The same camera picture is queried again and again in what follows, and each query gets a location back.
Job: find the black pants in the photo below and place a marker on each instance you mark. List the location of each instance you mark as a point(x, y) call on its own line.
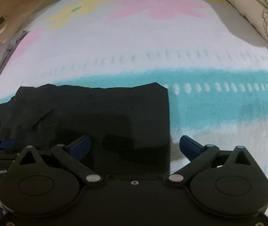
point(101, 113)

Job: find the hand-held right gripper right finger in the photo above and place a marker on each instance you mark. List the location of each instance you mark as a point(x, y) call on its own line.
point(190, 147)

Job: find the floral bed blanket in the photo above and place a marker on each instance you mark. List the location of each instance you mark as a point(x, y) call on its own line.
point(148, 47)

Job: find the floral cream pillows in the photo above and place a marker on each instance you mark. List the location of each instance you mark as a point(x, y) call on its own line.
point(261, 7)

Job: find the dark wall socket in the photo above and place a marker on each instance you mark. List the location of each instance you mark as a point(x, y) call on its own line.
point(1, 20)

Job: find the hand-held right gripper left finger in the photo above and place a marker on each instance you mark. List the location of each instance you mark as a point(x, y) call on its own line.
point(78, 148)

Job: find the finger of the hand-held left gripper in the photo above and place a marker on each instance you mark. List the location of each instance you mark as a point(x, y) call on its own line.
point(6, 143)

